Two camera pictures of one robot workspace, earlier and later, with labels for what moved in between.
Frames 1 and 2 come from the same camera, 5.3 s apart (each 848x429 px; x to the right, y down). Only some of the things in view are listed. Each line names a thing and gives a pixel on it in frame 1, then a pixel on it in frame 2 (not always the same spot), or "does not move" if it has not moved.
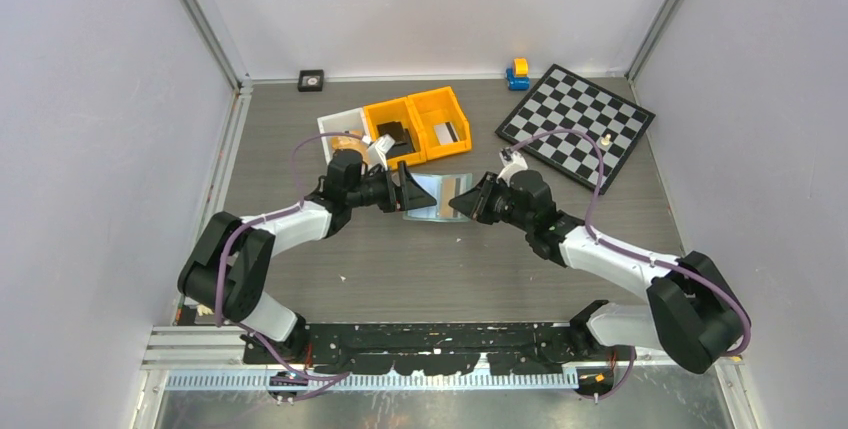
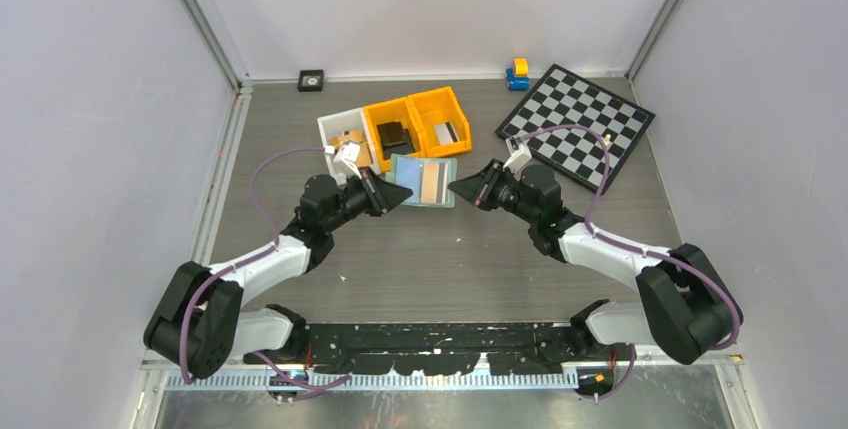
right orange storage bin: [435, 108] does not move
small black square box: [310, 80] does not move
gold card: [450, 188] -> [430, 183]
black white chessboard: [563, 99] does not move
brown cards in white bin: [348, 142] does not move
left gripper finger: [411, 195] -> [383, 196]
